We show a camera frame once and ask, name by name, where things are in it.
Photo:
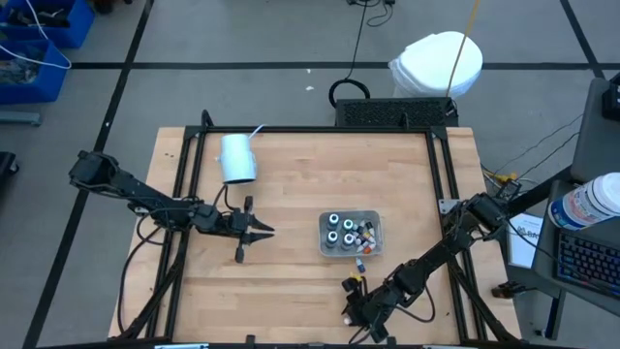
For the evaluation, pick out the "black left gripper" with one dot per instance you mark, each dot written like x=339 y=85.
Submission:
x=227 y=225

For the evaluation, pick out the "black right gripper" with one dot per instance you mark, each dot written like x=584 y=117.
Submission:
x=375 y=310

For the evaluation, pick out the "small dark green bottle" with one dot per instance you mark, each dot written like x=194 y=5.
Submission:
x=347 y=321

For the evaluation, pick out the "small orange bottle yellow label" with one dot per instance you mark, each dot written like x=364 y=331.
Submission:
x=356 y=277

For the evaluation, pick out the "large blue food coloring bottle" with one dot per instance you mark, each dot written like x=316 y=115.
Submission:
x=332 y=221

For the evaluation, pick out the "large violet food coloring bottle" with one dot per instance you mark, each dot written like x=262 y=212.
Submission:
x=347 y=240

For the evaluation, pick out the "small red label bottle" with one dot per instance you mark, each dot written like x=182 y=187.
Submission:
x=371 y=237

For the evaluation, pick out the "large green food coloring bottle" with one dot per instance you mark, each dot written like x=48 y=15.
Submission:
x=348 y=224

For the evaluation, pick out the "small violet bottle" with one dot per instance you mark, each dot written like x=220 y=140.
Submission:
x=363 y=228

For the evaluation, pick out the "small black bottle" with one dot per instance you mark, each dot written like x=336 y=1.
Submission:
x=370 y=226

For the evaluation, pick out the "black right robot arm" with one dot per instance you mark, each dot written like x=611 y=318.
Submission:
x=436 y=252

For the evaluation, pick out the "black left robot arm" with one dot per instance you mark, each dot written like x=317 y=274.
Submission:
x=131 y=186

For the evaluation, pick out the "white plastic bin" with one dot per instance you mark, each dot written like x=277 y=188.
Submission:
x=339 y=253

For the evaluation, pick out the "white cylindrical projector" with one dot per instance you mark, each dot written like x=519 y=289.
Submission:
x=237 y=157

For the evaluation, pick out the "silver aluminium extrusion piece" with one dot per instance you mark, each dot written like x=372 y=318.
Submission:
x=181 y=346
x=448 y=347

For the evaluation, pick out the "black desk foot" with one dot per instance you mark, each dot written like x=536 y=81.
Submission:
x=508 y=290

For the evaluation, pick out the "black mesh computer case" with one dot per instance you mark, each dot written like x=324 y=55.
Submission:
x=387 y=112

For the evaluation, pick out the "white paper sheet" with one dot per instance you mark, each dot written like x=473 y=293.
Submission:
x=520 y=247

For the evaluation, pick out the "grey desk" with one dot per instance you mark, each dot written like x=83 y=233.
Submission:
x=596 y=136
x=545 y=252

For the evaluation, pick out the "computer keyboard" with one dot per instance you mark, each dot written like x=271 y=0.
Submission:
x=591 y=262

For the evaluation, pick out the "white bucket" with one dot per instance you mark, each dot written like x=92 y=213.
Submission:
x=436 y=63

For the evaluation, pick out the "blue storage bin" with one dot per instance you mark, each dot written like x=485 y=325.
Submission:
x=82 y=24
x=48 y=89

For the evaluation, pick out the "white wipes canister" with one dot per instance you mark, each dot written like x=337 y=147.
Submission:
x=586 y=203

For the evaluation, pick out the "black caster base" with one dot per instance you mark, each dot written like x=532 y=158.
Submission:
x=6 y=167

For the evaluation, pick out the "grey metal bar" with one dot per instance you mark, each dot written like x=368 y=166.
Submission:
x=19 y=118

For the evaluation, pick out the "black electronic device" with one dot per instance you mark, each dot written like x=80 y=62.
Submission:
x=612 y=97

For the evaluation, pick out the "black aluminium table frame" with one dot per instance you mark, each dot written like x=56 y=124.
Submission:
x=315 y=129

